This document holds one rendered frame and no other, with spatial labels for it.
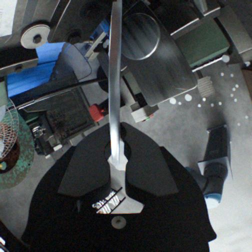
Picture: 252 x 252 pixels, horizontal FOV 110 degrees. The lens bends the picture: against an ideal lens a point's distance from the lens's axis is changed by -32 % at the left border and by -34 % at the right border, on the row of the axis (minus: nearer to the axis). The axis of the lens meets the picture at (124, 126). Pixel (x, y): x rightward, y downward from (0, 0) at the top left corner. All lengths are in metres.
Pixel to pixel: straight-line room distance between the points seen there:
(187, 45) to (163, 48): 0.14
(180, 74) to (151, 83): 0.08
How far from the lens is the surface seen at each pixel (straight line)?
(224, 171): 0.77
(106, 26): 0.41
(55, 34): 0.24
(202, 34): 0.43
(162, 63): 0.31
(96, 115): 0.54
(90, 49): 0.51
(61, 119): 1.77
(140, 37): 0.33
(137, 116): 0.58
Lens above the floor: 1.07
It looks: 43 degrees down
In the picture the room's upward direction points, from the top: 124 degrees counter-clockwise
